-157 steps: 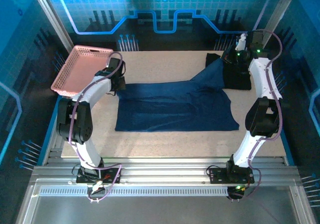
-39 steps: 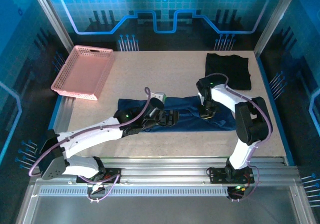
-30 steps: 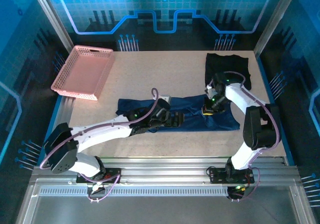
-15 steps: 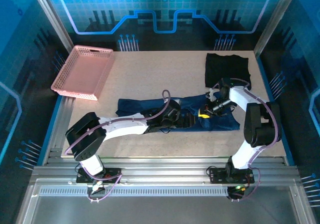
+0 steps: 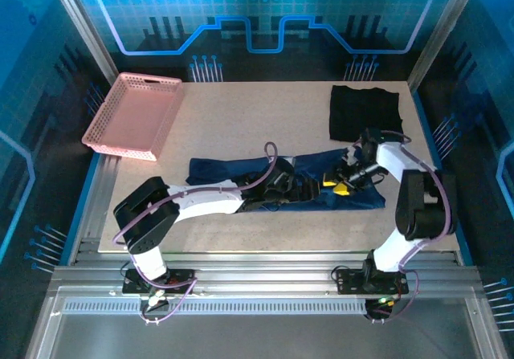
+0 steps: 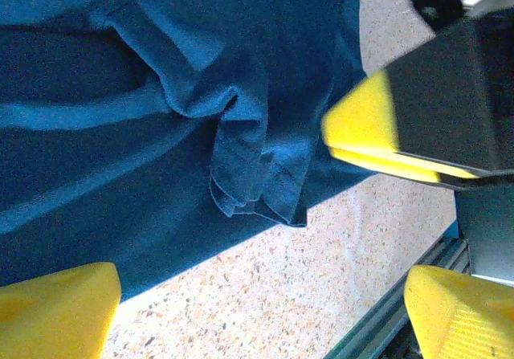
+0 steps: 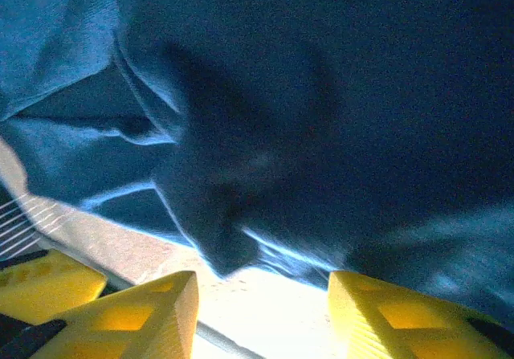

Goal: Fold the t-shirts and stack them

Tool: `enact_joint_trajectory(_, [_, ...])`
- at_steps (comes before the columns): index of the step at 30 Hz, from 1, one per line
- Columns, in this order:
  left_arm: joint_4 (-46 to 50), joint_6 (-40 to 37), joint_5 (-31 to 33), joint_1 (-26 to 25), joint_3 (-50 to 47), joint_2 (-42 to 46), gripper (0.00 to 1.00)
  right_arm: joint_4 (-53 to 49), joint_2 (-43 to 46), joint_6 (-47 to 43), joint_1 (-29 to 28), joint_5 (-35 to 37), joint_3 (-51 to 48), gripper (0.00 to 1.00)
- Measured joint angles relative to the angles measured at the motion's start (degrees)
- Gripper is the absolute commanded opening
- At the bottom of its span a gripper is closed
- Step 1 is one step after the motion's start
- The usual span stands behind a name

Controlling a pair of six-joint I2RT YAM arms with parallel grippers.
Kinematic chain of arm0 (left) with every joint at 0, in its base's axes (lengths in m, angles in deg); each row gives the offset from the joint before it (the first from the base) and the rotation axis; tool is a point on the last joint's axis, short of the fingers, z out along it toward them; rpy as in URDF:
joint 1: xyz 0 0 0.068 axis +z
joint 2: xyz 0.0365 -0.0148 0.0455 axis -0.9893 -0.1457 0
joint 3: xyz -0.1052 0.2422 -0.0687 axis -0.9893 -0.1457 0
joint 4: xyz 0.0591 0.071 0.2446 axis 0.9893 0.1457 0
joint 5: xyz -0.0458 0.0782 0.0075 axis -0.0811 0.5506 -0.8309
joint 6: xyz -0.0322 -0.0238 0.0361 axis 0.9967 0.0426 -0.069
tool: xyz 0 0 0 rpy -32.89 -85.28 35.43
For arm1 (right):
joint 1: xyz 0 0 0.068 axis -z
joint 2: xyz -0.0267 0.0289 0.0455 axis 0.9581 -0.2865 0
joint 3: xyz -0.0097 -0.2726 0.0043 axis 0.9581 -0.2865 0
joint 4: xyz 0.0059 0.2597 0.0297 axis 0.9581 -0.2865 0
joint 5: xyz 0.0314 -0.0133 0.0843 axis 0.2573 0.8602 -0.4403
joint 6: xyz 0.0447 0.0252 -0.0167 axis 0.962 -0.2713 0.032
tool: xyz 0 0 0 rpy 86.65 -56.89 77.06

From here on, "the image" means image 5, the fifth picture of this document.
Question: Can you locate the navy blue t-shirt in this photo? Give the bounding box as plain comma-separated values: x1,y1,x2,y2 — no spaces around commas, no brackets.
185,146,386,214

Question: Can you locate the pink perforated plastic basket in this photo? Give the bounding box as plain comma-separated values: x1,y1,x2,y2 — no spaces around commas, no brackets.
81,72,186,162

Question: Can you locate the folded black t-shirt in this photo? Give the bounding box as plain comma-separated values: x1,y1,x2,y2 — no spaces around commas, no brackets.
328,84,404,142

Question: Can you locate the blue table edge strip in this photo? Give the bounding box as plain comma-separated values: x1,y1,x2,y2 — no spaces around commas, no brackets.
412,89,474,267
59,152,105,266

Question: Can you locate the black electronics module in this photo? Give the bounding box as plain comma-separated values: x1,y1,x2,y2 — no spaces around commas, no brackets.
363,294,399,324

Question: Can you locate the grey metal front platform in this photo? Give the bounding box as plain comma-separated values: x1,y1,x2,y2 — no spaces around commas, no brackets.
23,286,511,359

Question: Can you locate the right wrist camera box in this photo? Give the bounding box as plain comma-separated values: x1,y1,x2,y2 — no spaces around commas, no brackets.
341,144,362,163

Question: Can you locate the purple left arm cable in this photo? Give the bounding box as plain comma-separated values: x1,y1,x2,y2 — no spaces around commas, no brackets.
112,141,280,326

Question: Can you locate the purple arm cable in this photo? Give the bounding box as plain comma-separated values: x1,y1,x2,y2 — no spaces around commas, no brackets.
112,141,280,326
353,130,457,320

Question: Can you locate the aluminium front rail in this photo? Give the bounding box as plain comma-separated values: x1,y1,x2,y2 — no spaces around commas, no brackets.
47,251,483,298

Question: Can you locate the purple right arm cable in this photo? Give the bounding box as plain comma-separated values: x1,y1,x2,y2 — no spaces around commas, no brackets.
353,130,457,320

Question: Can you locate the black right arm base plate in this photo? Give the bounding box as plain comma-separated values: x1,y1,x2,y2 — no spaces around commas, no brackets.
335,268,410,296

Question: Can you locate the slotted grey cable duct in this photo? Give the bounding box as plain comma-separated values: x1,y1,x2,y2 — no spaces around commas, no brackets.
62,299,369,316

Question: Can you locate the aluminium frame post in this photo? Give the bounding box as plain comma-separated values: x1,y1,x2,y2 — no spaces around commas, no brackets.
44,0,129,97
406,0,486,94

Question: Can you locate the small white wire connector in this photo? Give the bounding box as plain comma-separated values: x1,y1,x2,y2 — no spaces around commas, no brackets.
144,289,172,310

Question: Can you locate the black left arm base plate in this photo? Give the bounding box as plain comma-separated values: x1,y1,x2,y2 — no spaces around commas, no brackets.
121,268,197,296

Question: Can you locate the aluminium side rail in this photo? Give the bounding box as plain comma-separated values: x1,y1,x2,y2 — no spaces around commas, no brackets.
67,153,121,266

